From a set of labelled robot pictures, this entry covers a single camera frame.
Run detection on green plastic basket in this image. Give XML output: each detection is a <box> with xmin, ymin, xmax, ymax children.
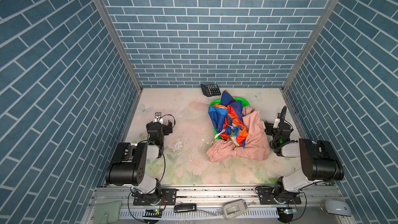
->
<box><xmin>209</xmin><ymin>97</ymin><xmax>251</xmax><ymax>141</ymax></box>

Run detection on rainbow striped shorts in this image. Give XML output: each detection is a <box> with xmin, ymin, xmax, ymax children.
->
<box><xmin>208</xmin><ymin>90</ymin><xmax>249</xmax><ymax>148</ymax></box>

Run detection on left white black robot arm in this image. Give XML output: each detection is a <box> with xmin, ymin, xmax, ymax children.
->
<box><xmin>105</xmin><ymin>121</ymin><xmax>174</xmax><ymax>197</ymax></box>

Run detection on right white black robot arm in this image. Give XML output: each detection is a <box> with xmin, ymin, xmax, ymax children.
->
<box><xmin>265</xmin><ymin>122</ymin><xmax>345</xmax><ymax>198</ymax></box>

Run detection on pink shorts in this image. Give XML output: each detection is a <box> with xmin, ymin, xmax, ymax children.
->
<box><xmin>206</xmin><ymin>106</ymin><xmax>270</xmax><ymax>162</ymax></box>

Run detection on black calculator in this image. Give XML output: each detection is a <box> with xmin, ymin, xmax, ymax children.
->
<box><xmin>201</xmin><ymin>84</ymin><xmax>221</xmax><ymax>97</ymax></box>

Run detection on right green circuit board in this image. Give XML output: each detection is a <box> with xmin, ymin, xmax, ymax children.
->
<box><xmin>277</xmin><ymin>207</ymin><xmax>296</xmax><ymax>215</ymax></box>

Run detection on green circuit board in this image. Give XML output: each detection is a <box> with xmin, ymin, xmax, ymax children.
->
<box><xmin>277</xmin><ymin>207</ymin><xmax>296</xmax><ymax>215</ymax></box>
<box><xmin>143</xmin><ymin>209</ymin><xmax>163</xmax><ymax>218</ymax></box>

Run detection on left green circuit board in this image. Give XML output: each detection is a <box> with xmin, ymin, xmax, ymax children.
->
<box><xmin>143</xmin><ymin>209</ymin><xmax>163</xmax><ymax>218</ymax></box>

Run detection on grey plastic clip device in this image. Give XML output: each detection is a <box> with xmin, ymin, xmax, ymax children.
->
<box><xmin>222</xmin><ymin>199</ymin><xmax>248</xmax><ymax>220</ymax></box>

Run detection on white computer mouse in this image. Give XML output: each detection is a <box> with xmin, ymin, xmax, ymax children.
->
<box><xmin>320</xmin><ymin>199</ymin><xmax>352</xmax><ymax>217</ymax></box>

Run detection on pale green plastic plate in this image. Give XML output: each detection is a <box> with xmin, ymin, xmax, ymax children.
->
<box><xmin>92</xmin><ymin>201</ymin><xmax>121</xmax><ymax>224</ymax></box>

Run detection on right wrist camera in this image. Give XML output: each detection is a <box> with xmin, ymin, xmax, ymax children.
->
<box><xmin>273</xmin><ymin>113</ymin><xmax>280</xmax><ymax>129</ymax></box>

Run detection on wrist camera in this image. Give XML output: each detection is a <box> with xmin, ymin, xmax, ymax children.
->
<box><xmin>273</xmin><ymin>113</ymin><xmax>280</xmax><ymax>129</ymax></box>
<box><xmin>154</xmin><ymin>112</ymin><xmax>163</xmax><ymax>124</ymax></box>

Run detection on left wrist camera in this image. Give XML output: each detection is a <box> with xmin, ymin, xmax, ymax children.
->
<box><xmin>154</xmin><ymin>112</ymin><xmax>163</xmax><ymax>124</ymax></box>

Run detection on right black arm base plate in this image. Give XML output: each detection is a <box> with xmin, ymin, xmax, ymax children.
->
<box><xmin>254</xmin><ymin>186</ymin><xmax>302</xmax><ymax>205</ymax></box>

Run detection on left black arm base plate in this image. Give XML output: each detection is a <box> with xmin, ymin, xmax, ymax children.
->
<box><xmin>133</xmin><ymin>188</ymin><xmax>177</xmax><ymax>206</ymax></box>

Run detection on white slotted cable duct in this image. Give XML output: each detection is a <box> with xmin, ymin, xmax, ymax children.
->
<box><xmin>119</xmin><ymin>207</ymin><xmax>279</xmax><ymax>221</ymax></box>

